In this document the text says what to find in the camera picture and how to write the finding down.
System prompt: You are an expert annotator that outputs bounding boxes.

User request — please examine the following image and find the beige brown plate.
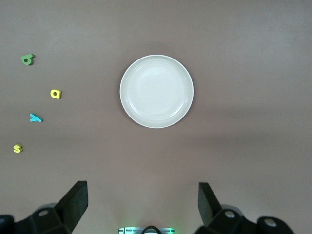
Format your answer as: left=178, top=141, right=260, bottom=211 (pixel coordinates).
left=119, top=54, right=195, bottom=129

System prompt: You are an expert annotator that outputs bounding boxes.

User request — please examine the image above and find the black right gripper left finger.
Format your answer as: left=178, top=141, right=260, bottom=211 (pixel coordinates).
left=0, top=180, right=89, bottom=234

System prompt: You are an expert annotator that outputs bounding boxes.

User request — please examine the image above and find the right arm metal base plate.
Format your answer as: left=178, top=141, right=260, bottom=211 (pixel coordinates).
left=118, top=226, right=175, bottom=234

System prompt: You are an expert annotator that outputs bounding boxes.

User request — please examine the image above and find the green foam letter q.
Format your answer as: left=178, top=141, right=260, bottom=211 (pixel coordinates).
left=20, top=54, right=35, bottom=66

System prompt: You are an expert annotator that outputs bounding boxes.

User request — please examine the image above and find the brown table cover sheet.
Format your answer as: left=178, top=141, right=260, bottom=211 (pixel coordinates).
left=0, top=0, right=312, bottom=234

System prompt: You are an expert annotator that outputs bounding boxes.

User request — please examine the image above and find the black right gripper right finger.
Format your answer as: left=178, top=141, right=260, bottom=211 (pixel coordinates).
left=194, top=182, right=296, bottom=234

